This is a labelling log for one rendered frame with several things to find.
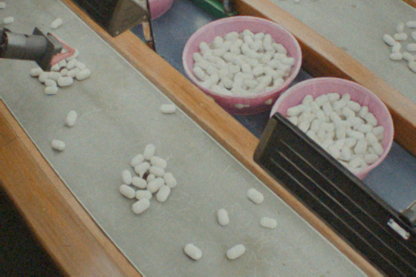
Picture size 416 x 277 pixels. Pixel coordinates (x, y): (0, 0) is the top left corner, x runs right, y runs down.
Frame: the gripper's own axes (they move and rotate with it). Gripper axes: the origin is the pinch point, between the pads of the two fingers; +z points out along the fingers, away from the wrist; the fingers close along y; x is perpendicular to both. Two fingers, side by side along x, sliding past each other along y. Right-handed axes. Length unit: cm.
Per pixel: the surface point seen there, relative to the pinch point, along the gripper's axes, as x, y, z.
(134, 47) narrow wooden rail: -4.3, -2.9, 15.4
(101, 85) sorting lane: 5.0, -5.4, 8.2
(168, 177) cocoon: 7.0, -37.5, 3.8
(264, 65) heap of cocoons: -14.0, -25.7, 32.8
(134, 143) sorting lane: 7.8, -24.8, 5.4
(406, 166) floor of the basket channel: -13, -65, 42
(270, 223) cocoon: 3, -58, 10
